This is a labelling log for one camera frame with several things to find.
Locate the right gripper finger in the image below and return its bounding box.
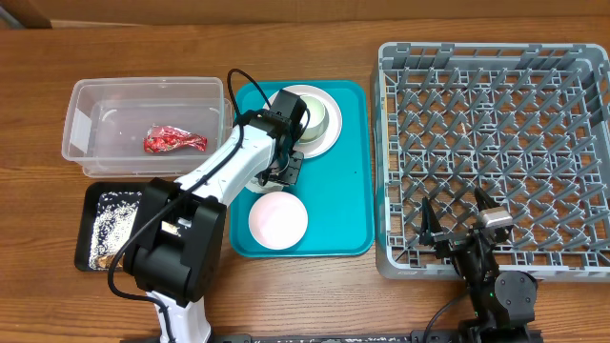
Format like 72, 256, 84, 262
474, 187, 499, 212
419, 197, 443, 246

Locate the white napkin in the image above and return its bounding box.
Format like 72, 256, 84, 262
246, 179, 284, 194

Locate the small pink-white bowl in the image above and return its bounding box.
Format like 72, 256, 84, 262
248, 192, 309, 251

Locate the red foil wrapper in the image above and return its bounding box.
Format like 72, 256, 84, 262
143, 126, 207, 153

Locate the brown food scrap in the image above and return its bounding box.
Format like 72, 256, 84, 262
95, 255, 114, 270

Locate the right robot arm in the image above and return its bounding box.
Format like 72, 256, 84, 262
419, 188, 543, 342

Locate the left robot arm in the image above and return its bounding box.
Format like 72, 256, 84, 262
122, 90, 309, 342

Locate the grey dishwasher rack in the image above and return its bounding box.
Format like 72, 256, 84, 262
372, 42, 609, 282

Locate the pale green cup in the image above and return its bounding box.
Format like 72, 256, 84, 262
299, 93, 328, 141

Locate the grey bowl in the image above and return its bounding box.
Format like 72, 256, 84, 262
297, 93, 331, 145

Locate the large white plate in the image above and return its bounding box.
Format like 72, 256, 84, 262
284, 84, 342, 159

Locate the teal serving tray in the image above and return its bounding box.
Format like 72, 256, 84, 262
229, 80, 375, 258

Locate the clear plastic bin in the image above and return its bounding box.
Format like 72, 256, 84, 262
61, 76, 233, 177

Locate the white rice pile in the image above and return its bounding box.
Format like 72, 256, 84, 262
89, 192, 141, 271

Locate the black plastic tray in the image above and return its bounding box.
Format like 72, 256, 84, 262
73, 181, 145, 272

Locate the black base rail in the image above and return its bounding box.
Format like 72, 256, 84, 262
212, 330, 544, 343

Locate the cardboard wall panel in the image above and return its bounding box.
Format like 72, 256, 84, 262
1, 0, 609, 28

